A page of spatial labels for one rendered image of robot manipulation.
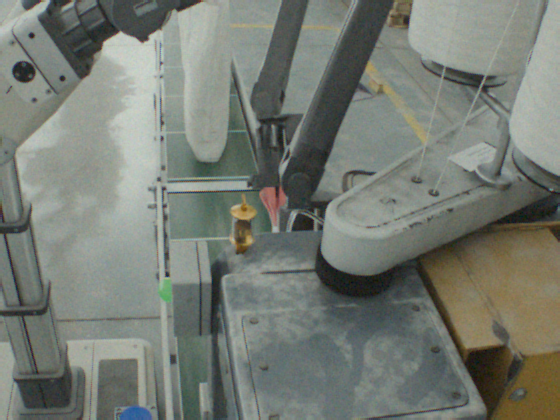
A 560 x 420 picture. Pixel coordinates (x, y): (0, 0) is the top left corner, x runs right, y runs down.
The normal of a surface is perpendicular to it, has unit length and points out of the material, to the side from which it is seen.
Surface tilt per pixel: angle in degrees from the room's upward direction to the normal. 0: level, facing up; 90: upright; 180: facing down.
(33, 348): 90
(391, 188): 0
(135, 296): 0
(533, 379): 90
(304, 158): 75
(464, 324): 0
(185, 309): 90
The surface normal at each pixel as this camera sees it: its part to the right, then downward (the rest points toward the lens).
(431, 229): 0.56, 0.51
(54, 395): 0.17, 0.57
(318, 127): 0.04, 0.21
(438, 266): 0.08, -0.82
